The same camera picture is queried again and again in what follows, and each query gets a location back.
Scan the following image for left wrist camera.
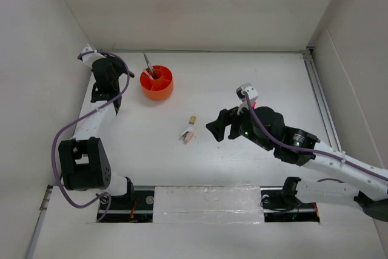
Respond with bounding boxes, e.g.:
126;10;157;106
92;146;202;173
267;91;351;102
77;44;101;68

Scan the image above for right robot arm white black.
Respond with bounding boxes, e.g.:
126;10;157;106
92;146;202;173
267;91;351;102
206;107;387;221

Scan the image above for pink white mini stapler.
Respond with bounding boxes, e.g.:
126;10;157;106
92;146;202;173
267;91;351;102
180;126;194;144

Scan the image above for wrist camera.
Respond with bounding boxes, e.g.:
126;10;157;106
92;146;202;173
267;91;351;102
236;83;258;113
77;44;101;68

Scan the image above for small tan eraser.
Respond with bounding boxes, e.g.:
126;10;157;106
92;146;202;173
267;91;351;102
189;116;196;124

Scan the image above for black handled scissors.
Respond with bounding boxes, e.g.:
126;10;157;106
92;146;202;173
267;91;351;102
143;52;158;79

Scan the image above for pink transparent pen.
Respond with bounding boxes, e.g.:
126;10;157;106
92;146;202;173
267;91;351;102
143;70;153;79

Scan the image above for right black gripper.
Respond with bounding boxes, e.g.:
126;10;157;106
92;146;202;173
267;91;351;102
206;99;273;151

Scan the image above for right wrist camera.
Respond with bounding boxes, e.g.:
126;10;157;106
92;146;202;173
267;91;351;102
236;83;258;113

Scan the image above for orange round divided container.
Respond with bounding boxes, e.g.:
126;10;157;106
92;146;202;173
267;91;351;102
139;65;174;101

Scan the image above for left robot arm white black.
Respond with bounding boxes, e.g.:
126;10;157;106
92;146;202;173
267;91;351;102
58;53;135;209

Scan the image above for metal rail at table front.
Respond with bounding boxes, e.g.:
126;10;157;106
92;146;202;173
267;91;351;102
96;185;320;224

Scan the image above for aluminium rail right side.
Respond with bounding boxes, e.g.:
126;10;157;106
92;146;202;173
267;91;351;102
301;47;343;152

